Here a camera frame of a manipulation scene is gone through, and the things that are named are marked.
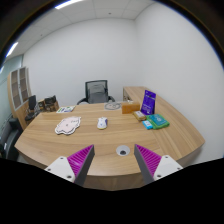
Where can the black visitor chair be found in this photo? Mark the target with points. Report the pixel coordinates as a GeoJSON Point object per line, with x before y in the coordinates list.
{"type": "Point", "coordinates": [33, 108]}

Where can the grey mesh office chair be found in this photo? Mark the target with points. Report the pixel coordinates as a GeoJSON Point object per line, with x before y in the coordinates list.
{"type": "Point", "coordinates": [96, 92]}

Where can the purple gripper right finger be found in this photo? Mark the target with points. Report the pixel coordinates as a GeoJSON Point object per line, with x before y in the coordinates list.
{"type": "Point", "coordinates": [153, 166]}

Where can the wooden bookshelf cabinet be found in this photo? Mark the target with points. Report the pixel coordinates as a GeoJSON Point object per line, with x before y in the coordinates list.
{"type": "Point", "coordinates": [18, 94]}

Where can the round grey coaster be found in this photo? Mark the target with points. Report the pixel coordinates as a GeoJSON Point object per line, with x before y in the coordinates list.
{"type": "Point", "coordinates": [112, 106]}

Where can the wooden side desk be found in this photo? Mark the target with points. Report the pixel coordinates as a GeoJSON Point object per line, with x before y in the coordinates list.
{"type": "Point", "coordinates": [177, 137]}

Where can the white computer mouse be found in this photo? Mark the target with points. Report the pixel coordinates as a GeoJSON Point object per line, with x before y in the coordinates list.
{"type": "Point", "coordinates": [102, 123]}

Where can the small tan box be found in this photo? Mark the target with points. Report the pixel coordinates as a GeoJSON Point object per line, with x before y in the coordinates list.
{"type": "Point", "coordinates": [139, 115]}

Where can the small blue box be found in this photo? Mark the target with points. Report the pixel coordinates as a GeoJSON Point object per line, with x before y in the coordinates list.
{"type": "Point", "coordinates": [147, 125]}

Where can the desk cable grommet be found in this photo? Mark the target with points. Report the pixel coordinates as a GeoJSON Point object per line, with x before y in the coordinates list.
{"type": "Point", "coordinates": [122, 150]}

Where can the pink cartoon mouse pad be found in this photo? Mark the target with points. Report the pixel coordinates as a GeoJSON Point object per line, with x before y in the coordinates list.
{"type": "Point", "coordinates": [68, 125]}

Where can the purple standing sign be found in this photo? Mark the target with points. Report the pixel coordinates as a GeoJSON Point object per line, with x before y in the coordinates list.
{"type": "Point", "coordinates": [148, 105]}

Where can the paper leaflet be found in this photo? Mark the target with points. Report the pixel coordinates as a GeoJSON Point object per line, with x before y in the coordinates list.
{"type": "Point", "coordinates": [65, 109]}

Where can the black leather sofa chair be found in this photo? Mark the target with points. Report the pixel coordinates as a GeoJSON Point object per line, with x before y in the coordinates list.
{"type": "Point", "coordinates": [8, 139]}

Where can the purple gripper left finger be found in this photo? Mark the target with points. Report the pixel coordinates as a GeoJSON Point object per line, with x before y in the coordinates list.
{"type": "Point", "coordinates": [75, 167]}

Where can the brown cardboard box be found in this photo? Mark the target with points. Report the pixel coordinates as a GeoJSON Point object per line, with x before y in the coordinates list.
{"type": "Point", "coordinates": [129, 107]}

